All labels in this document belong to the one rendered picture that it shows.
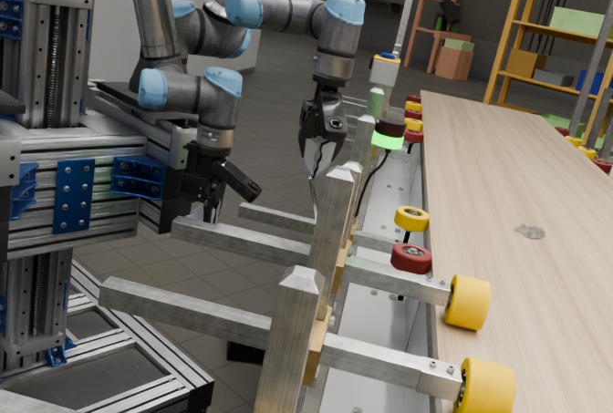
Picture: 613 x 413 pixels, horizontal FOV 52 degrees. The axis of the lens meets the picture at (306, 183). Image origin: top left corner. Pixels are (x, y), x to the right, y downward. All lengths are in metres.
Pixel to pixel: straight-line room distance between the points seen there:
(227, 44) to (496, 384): 1.11
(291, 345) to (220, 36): 1.16
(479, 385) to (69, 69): 1.16
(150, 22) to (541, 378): 0.94
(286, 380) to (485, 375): 0.31
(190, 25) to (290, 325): 1.14
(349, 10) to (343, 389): 0.74
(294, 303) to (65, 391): 1.42
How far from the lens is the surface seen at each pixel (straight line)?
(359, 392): 1.33
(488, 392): 0.80
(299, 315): 0.53
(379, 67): 1.72
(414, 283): 1.02
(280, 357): 0.56
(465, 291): 1.02
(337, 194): 0.75
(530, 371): 1.01
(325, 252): 0.78
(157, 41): 1.32
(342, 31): 1.20
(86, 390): 1.91
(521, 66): 7.58
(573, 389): 1.01
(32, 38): 1.53
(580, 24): 7.39
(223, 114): 1.23
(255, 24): 1.22
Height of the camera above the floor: 1.37
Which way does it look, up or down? 17 degrees down
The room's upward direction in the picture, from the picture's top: 11 degrees clockwise
